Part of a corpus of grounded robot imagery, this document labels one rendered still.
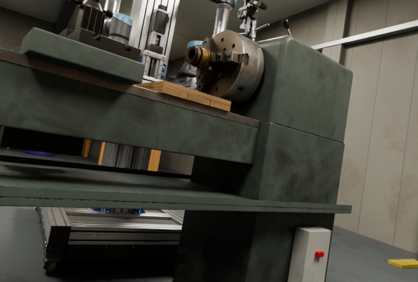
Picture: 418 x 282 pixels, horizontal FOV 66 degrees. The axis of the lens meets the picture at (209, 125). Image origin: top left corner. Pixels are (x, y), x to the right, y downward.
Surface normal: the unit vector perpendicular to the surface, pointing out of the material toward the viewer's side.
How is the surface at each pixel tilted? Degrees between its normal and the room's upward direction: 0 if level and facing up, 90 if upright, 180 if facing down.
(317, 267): 90
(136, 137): 90
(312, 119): 90
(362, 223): 90
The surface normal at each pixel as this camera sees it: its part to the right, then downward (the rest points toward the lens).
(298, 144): 0.61, 0.05
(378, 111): -0.85, -0.18
